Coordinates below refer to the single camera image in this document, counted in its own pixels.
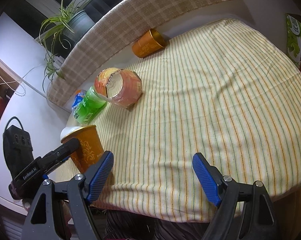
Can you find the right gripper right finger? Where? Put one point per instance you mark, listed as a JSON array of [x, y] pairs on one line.
[[244, 211]]

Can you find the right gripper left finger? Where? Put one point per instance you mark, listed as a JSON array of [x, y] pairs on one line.
[[45, 219]]

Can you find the brown gold-patterned cup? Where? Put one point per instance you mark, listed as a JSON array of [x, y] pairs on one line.
[[90, 149]]

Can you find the white plastic cup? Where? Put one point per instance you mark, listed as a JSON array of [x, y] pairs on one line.
[[68, 130]]

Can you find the black power adapter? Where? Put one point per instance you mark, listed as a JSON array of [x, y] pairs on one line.
[[17, 147]]

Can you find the blue orange-capped bottle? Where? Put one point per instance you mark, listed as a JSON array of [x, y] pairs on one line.
[[79, 95]]

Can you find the green tea bottle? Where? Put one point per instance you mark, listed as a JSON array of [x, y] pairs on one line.
[[89, 105]]

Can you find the striped yellow table cloth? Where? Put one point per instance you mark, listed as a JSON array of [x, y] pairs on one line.
[[223, 90]]

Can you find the red orange snack carton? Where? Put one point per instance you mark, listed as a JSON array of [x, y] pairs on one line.
[[121, 87]]

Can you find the spider plant in green pot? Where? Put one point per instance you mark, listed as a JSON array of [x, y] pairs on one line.
[[64, 28]]

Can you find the green cardboard box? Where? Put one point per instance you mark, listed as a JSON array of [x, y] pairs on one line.
[[293, 23]]

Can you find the brown plaid sill cloth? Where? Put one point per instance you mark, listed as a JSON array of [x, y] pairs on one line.
[[118, 28]]

